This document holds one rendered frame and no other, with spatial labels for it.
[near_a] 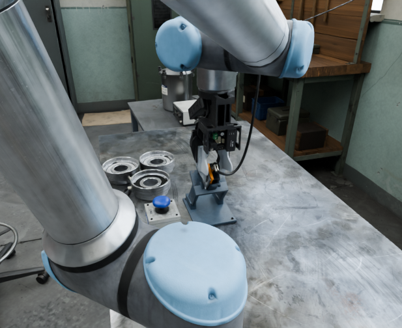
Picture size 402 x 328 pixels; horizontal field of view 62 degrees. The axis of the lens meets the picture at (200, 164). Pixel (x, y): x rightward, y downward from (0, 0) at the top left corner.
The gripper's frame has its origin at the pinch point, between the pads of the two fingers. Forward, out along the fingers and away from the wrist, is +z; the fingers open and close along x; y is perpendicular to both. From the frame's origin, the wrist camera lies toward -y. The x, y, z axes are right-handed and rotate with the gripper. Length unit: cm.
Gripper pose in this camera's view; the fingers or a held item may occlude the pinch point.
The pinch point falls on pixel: (211, 173)
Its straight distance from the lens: 76.2
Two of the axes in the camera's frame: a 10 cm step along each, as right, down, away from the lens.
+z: 0.0, 8.9, 4.6
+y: 2.9, 4.4, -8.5
